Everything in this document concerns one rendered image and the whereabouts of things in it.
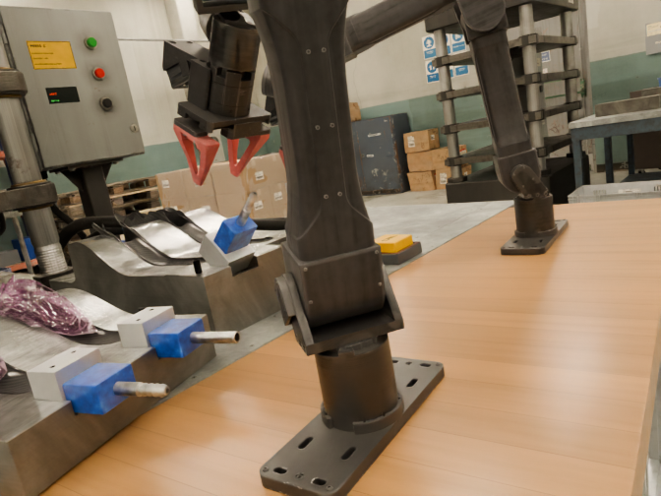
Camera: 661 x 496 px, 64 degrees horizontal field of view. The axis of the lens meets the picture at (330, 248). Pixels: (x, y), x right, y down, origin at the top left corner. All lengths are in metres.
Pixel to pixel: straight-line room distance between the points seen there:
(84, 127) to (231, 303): 0.97
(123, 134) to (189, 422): 1.21
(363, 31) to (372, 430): 0.67
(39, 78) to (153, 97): 7.24
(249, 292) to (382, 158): 7.14
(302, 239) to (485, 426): 0.20
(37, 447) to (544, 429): 0.40
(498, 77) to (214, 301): 0.57
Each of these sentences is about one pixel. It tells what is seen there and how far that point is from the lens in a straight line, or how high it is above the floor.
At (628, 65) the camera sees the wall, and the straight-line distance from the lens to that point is 7.09.
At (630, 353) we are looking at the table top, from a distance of 0.56.
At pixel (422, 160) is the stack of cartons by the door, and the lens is 7.64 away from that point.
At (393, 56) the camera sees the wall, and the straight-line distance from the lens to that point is 8.23.
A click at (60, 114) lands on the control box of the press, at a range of 1.58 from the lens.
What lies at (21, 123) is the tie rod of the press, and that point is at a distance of 1.40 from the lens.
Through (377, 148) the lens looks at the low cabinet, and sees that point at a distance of 7.85.
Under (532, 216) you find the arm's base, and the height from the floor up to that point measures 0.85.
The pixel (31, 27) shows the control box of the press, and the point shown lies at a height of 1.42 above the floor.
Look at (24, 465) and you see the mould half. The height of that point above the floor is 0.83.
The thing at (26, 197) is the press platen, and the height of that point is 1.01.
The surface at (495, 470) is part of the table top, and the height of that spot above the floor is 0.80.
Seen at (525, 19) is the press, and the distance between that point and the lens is 4.66.
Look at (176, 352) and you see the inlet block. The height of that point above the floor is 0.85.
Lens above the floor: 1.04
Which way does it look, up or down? 12 degrees down
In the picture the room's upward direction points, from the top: 10 degrees counter-clockwise
